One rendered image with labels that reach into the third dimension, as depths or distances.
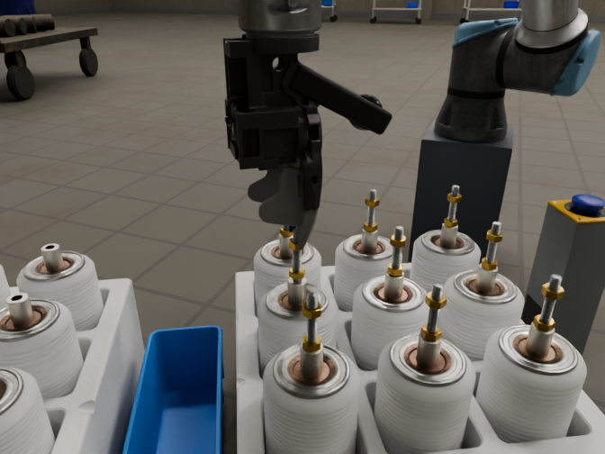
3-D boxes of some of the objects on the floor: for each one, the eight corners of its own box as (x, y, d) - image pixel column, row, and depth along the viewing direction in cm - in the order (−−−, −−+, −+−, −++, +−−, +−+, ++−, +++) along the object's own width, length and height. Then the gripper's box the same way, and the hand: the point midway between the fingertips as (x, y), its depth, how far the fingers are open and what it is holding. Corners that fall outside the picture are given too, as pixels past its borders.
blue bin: (159, 388, 80) (148, 330, 74) (227, 382, 81) (222, 323, 76) (125, 592, 53) (105, 522, 48) (228, 576, 54) (220, 507, 49)
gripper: (217, 31, 48) (230, 225, 58) (236, 41, 39) (249, 272, 48) (300, 29, 50) (300, 216, 60) (338, 39, 41) (331, 259, 50)
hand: (302, 227), depth 54 cm, fingers open, 3 cm apart
